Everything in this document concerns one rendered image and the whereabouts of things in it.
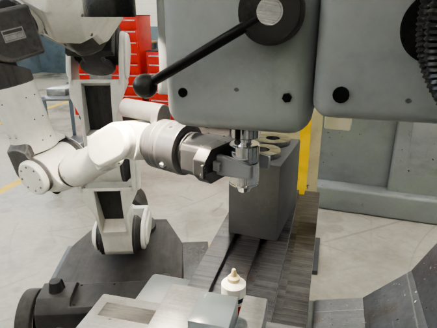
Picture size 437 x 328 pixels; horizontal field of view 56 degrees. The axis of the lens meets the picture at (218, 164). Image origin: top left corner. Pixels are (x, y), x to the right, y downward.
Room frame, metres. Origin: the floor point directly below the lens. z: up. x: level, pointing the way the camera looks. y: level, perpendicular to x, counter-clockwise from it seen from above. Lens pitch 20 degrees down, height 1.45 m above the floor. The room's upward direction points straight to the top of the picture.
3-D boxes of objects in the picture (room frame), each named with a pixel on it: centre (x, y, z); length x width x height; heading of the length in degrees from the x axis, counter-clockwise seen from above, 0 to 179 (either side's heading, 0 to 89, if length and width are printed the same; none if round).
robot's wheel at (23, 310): (1.10, 0.62, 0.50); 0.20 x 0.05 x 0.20; 4
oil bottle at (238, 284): (0.56, -0.02, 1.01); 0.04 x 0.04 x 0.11
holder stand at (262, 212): (0.95, -0.12, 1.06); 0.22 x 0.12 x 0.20; 158
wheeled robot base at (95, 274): (1.36, 0.37, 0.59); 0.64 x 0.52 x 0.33; 4
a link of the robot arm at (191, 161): (0.65, 0.04, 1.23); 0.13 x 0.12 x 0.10; 146
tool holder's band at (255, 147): (0.59, -0.04, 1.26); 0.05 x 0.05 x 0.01
